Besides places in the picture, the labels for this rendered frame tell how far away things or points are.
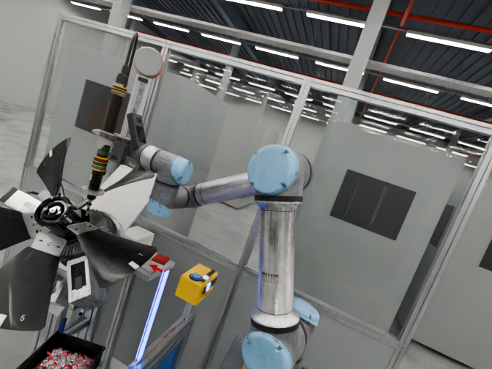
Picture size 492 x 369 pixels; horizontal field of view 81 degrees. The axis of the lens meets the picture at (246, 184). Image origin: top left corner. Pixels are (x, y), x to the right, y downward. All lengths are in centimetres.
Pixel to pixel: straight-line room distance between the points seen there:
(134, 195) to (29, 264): 50
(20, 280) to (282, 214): 83
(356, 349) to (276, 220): 116
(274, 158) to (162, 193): 38
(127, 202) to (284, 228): 91
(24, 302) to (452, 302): 406
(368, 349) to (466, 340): 289
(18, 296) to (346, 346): 139
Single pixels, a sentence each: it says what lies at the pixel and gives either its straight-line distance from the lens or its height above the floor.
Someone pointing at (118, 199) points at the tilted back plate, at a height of 121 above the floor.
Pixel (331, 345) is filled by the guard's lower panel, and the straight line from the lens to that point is 171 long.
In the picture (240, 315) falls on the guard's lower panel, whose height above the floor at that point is 74.
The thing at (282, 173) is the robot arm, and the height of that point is 161.
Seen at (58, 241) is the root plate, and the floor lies 112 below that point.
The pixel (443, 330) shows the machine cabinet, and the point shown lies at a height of 32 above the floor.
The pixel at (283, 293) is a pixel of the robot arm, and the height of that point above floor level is 135.
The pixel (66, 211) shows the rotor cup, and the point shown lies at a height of 124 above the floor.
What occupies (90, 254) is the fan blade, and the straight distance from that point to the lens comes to 104.
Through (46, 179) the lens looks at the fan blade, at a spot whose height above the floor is 125.
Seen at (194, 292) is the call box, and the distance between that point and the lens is 121.
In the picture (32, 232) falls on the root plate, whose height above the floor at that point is 110.
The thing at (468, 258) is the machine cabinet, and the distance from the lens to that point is 422.
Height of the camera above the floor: 165
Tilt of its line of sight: 8 degrees down
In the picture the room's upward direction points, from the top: 19 degrees clockwise
